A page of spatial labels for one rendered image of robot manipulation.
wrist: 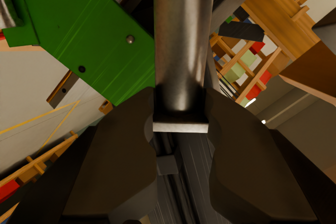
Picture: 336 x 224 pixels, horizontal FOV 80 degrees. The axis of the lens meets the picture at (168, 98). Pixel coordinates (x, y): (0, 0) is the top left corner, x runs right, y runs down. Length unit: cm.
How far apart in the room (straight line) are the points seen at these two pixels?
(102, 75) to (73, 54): 5
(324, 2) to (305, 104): 390
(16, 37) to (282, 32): 95
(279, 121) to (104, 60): 761
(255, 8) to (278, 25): 13
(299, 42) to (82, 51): 93
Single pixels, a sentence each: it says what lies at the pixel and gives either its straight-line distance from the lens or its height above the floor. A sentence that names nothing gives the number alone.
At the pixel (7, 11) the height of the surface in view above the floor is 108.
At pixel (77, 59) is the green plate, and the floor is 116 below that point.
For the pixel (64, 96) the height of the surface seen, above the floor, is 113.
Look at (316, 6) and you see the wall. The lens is 969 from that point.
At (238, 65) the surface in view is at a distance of 355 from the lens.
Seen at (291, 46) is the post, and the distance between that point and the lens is 106.
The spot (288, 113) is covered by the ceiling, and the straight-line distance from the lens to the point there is 776.
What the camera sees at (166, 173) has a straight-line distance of 32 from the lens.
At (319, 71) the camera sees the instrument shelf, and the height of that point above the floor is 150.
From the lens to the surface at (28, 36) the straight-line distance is 33.
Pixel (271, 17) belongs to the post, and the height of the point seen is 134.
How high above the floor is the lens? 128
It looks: level
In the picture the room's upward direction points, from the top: 136 degrees clockwise
